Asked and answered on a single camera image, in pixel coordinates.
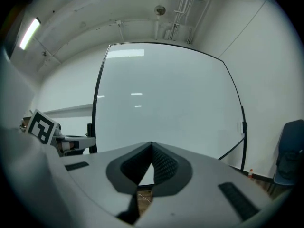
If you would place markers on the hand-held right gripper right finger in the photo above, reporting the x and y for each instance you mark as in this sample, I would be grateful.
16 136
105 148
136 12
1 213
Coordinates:
202 193

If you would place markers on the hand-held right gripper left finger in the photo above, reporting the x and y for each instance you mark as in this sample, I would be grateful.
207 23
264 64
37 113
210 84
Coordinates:
99 186

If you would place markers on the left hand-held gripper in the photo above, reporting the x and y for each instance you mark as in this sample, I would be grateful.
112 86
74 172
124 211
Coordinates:
41 127

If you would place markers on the black metal stand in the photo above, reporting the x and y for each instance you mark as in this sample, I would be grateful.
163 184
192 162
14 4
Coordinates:
166 98

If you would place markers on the black bag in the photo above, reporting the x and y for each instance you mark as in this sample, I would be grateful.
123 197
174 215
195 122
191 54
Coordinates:
289 165

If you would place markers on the blue chair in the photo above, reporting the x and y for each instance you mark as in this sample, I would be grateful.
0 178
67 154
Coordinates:
293 136

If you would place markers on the long ceiling light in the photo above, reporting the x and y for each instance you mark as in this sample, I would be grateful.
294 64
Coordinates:
29 33

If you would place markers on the round ceiling fixture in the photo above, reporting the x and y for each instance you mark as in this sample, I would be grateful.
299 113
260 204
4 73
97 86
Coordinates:
159 10

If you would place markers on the white ceiling pipes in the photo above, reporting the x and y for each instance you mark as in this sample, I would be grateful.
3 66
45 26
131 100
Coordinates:
184 3

